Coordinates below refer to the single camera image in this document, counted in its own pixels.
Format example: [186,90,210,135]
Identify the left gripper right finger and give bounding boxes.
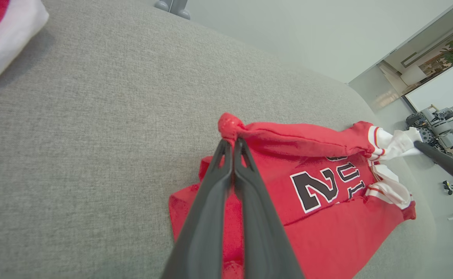
[233,138,305,279]

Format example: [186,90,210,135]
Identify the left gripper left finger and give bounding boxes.
[160,139,235,279]

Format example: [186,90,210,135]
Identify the red white basketball jersey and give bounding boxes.
[168,112,424,279]

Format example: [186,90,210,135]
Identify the red shorts white stripes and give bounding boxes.
[0,0,50,90]

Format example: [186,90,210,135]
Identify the grey wheeled robot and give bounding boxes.
[406,95,453,157]

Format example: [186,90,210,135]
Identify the grey fabric sofa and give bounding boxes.
[0,0,438,279]

